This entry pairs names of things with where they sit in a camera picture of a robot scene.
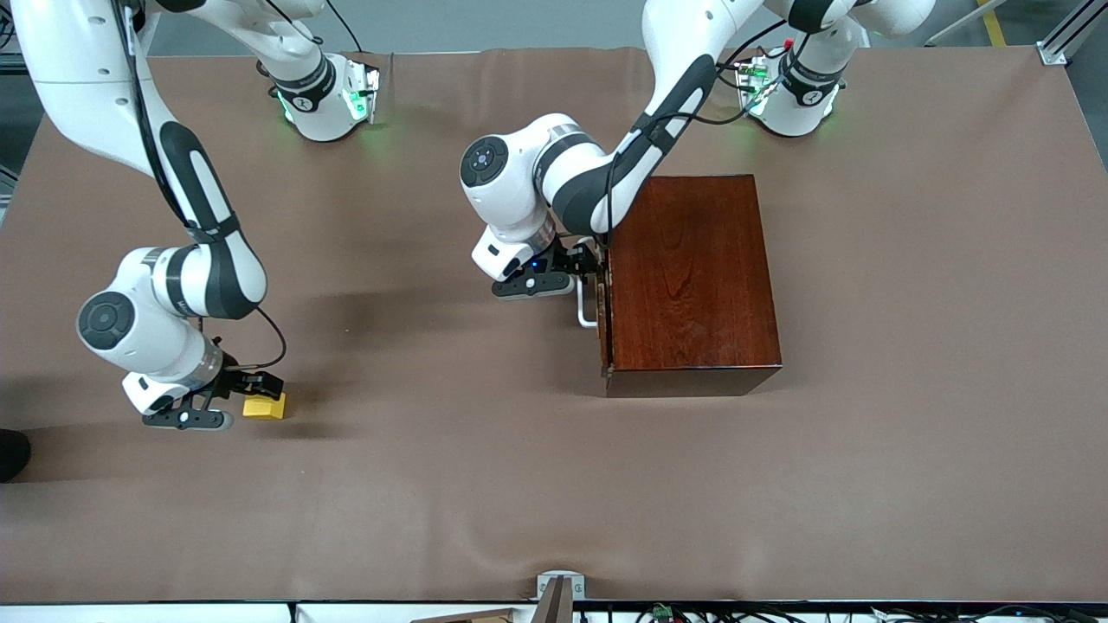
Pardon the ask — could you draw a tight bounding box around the aluminium frame corner profile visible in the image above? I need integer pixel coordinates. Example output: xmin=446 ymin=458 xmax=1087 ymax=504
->
xmin=1036 ymin=0 xmax=1108 ymax=67

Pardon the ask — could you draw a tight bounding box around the black right base cable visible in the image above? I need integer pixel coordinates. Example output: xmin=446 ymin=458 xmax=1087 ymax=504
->
xmin=324 ymin=0 xmax=365 ymax=55

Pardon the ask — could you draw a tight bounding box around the black left base cable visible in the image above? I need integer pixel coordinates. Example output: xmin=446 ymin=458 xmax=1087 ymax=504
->
xmin=716 ymin=48 xmax=764 ymax=93

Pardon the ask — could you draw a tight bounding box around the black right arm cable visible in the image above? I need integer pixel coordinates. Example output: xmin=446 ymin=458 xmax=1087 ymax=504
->
xmin=119 ymin=0 xmax=289 ymax=374

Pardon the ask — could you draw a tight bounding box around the dark brown wooden cabinet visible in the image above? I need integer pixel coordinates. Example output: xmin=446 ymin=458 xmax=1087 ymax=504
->
xmin=603 ymin=176 xmax=784 ymax=399

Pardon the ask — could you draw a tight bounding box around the light wooden board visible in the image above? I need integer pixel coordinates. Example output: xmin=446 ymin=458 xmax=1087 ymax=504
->
xmin=410 ymin=607 xmax=519 ymax=623

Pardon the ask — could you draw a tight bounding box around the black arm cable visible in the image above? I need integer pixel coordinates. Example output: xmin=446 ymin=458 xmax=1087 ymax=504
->
xmin=119 ymin=0 xmax=289 ymax=374
xmin=601 ymin=17 xmax=820 ymax=252

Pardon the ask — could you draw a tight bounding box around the black round object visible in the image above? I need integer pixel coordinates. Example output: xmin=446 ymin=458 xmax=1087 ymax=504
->
xmin=0 ymin=427 xmax=33 ymax=484

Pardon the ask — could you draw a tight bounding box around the wooden drawer with white handle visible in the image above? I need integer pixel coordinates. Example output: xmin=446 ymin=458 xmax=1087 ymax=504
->
xmin=577 ymin=247 xmax=615 ymax=379

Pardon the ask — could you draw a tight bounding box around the grey metal mounting bracket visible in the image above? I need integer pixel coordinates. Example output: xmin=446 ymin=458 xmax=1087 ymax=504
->
xmin=535 ymin=570 xmax=587 ymax=602

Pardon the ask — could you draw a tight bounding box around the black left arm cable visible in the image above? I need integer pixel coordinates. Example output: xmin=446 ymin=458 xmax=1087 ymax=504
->
xmin=601 ymin=17 xmax=820 ymax=252

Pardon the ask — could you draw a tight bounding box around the grey stand post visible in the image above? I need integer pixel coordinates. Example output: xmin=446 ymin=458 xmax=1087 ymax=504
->
xmin=530 ymin=577 xmax=575 ymax=623

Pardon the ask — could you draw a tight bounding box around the black base cable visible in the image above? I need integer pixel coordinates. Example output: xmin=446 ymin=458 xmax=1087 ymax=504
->
xmin=324 ymin=0 xmax=365 ymax=55
xmin=716 ymin=48 xmax=764 ymax=93

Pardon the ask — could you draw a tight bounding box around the large table cover mat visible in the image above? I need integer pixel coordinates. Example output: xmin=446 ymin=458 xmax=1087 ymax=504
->
xmin=0 ymin=46 xmax=1108 ymax=605

